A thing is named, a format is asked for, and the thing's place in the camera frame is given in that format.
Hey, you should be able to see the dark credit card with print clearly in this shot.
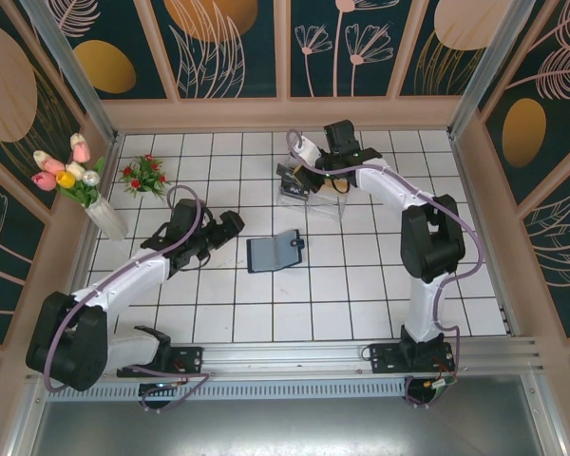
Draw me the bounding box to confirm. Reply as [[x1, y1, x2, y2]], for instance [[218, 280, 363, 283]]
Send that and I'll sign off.
[[279, 181, 311, 200]]

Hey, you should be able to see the blue leather card holder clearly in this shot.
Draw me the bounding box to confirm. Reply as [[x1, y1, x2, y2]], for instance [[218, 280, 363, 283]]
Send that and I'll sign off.
[[245, 228, 306, 275]]

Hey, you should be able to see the clear acrylic card stand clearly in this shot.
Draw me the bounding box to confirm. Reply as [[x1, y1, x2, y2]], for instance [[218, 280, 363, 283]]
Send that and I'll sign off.
[[275, 159, 349, 222]]

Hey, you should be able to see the small red flower plant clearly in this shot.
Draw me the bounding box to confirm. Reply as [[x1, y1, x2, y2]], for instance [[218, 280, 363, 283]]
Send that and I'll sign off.
[[118, 153, 170, 201]]

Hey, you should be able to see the white ribbed vase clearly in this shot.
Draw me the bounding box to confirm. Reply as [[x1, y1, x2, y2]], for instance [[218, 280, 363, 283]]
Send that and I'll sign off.
[[84, 196, 130, 242]]

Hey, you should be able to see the vase with tulips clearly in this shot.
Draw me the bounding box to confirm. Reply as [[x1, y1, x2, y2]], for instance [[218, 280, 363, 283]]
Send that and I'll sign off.
[[56, 156, 107, 210]]

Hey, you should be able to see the pink and white tulip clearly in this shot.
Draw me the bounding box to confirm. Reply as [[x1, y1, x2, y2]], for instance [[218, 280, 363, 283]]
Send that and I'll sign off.
[[70, 132, 92, 164]]

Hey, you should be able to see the deep pink tulip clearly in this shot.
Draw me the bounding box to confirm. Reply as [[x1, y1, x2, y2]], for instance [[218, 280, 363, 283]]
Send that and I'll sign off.
[[30, 171, 59, 193]]

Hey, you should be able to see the pale pink tulip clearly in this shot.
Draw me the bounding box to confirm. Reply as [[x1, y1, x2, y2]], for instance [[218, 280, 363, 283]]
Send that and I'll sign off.
[[32, 148, 67, 175]]

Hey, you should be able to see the grey metal front panel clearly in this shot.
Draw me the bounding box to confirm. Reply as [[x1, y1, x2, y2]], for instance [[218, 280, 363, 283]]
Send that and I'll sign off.
[[30, 397, 560, 456]]

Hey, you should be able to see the small green circuit board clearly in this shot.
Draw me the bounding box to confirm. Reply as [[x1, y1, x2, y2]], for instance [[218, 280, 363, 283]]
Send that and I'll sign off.
[[426, 374, 459, 396]]

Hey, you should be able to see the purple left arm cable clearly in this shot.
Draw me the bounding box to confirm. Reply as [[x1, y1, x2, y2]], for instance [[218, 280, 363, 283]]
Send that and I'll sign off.
[[42, 184, 215, 415]]

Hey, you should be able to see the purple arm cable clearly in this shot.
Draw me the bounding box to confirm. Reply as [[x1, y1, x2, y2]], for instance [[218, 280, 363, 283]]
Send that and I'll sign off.
[[286, 127, 486, 409], [42, 184, 215, 415]]

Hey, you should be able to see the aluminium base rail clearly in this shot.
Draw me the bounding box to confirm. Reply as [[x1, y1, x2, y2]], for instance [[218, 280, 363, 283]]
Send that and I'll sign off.
[[26, 335, 548, 381]]

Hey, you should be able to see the slotted grey cable duct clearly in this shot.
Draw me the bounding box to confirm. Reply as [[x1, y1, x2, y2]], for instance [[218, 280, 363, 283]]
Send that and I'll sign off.
[[42, 376, 409, 401]]

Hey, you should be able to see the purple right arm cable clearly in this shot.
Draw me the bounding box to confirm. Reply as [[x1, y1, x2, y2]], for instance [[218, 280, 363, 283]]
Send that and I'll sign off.
[[286, 127, 486, 409]]

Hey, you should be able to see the aluminium frame post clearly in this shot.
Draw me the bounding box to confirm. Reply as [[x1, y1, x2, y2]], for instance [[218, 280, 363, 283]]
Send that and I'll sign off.
[[447, 0, 539, 140], [19, 0, 121, 144]]

